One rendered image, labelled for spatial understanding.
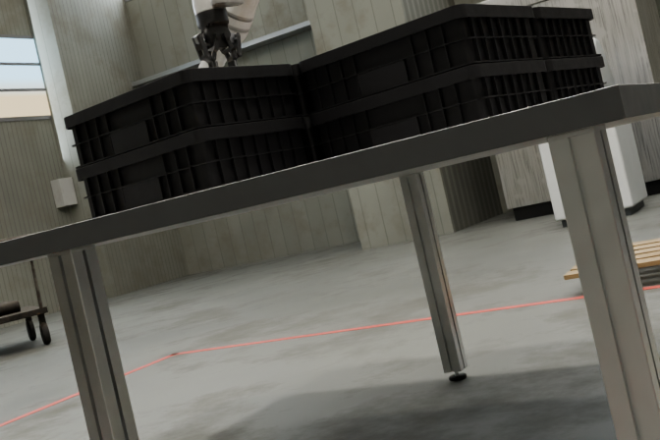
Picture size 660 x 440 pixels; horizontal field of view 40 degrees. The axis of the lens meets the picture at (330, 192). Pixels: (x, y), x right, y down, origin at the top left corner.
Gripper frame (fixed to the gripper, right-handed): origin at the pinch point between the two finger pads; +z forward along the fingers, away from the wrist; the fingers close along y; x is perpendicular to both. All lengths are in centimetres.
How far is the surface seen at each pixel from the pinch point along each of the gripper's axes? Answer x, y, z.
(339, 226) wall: -607, -750, 86
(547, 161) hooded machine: -175, -500, 53
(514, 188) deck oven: -287, -642, 76
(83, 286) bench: 15, 61, 39
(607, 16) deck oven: -166, -664, -60
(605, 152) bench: 105, 43, 36
